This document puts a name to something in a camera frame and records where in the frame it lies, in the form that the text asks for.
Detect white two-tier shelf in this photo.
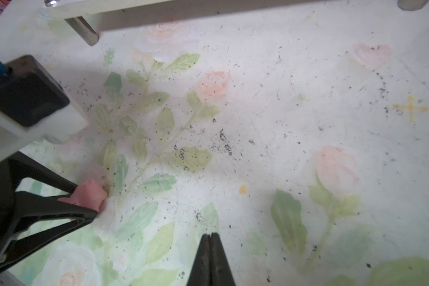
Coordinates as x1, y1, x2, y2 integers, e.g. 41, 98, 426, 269
42, 0, 429, 47

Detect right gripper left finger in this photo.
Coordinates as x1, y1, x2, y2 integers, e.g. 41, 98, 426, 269
187, 234, 210, 286

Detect pink pig toy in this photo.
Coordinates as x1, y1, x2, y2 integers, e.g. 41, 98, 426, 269
58, 179, 108, 212

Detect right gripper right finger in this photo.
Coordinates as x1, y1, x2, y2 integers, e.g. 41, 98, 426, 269
210, 233, 236, 286

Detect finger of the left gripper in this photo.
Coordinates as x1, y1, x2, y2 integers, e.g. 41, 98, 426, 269
7, 152, 78, 194
0, 192, 98, 273

